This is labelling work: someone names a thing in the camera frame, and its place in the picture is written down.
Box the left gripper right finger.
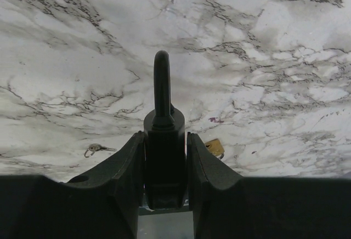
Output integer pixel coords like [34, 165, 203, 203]
[188, 133, 350, 238]

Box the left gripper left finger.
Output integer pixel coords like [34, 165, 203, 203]
[1, 132, 144, 238]

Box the small silver key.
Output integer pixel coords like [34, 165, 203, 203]
[84, 143, 117, 158]

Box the small brass padlock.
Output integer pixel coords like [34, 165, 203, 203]
[205, 138, 225, 160]

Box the black padlock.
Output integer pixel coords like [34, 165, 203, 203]
[144, 50, 187, 210]

